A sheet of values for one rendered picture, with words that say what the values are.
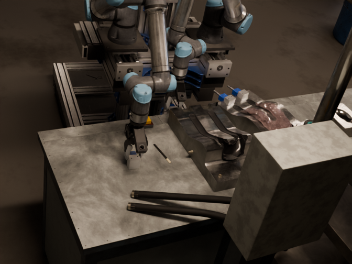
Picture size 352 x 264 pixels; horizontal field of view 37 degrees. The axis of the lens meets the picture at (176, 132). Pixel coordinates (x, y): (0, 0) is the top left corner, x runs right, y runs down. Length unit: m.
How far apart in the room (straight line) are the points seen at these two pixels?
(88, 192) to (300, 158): 1.00
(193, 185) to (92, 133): 0.54
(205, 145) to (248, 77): 2.49
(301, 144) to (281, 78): 3.34
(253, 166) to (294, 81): 3.38
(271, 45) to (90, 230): 3.70
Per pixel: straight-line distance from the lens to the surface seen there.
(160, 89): 2.23
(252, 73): 4.85
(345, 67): 1.75
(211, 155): 2.33
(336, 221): 2.04
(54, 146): 2.40
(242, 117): 2.65
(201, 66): 2.89
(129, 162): 2.30
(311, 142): 1.60
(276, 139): 1.56
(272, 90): 4.68
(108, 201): 2.18
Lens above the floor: 2.37
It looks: 37 degrees down
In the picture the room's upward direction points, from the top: 12 degrees clockwise
